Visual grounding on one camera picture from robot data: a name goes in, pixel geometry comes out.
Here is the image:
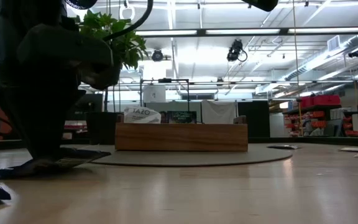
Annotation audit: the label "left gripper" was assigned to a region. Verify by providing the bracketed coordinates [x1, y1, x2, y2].
[0, 24, 121, 160]

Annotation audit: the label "orange white tea packet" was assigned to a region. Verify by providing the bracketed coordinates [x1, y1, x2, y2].
[123, 106, 162, 124]

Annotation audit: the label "green potted plant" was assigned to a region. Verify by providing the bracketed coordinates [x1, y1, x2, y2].
[79, 9, 149, 146]

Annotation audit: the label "round black ceiling lamp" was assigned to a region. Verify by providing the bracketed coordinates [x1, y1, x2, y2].
[151, 49, 164, 62]

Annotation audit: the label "wooden organizer box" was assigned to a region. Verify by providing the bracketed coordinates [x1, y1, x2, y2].
[115, 123, 249, 152]

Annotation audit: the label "round grey mat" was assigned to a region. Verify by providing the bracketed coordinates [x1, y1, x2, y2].
[88, 144, 294, 167]

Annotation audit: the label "overhead light bar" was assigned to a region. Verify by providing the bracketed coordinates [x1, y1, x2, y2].
[135, 26, 358, 38]

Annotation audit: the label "black partition panel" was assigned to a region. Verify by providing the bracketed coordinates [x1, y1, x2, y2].
[237, 100, 270, 139]

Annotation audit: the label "red storage bin shelf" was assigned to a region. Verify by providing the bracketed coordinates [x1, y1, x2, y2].
[283, 95, 343, 138]

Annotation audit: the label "black shelf red boxes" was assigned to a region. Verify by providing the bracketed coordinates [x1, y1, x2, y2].
[342, 111, 358, 137]

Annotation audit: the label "black wall screen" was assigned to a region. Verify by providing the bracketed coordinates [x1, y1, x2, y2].
[79, 93, 104, 113]

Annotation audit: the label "black background rig frame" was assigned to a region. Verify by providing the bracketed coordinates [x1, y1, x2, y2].
[139, 77, 191, 124]

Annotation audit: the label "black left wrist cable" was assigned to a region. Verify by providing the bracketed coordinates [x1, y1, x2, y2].
[103, 0, 154, 41]

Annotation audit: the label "black overhead camera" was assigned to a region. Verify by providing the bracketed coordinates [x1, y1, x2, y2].
[227, 39, 248, 62]

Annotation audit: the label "black aluminium table frame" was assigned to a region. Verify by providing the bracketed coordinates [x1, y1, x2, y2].
[0, 136, 358, 153]

